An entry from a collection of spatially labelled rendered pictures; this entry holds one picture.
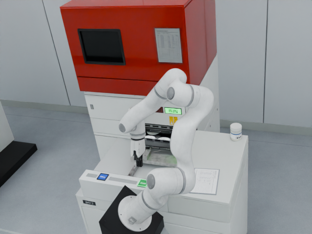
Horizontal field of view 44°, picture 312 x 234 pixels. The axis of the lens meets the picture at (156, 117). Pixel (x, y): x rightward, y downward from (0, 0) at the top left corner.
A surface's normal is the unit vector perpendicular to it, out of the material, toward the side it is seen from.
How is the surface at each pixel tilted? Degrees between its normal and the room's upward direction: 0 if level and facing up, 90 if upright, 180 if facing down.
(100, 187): 90
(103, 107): 90
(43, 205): 0
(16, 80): 90
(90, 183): 90
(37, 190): 0
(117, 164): 0
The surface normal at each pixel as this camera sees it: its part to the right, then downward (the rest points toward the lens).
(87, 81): -0.34, 0.52
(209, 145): -0.11, -0.84
